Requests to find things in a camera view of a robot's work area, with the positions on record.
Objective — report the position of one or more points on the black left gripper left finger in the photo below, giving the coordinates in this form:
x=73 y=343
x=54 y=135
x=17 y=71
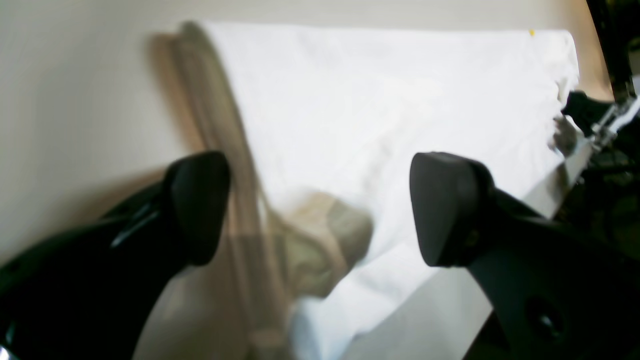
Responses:
x=86 y=293

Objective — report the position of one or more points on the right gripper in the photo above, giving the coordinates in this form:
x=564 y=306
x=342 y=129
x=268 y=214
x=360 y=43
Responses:
x=585 y=111

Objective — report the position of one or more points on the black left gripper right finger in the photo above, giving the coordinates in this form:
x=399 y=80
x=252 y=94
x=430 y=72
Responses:
x=557 y=293

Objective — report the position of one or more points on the white printed T-shirt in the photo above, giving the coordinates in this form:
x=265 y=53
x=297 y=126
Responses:
x=320 y=125

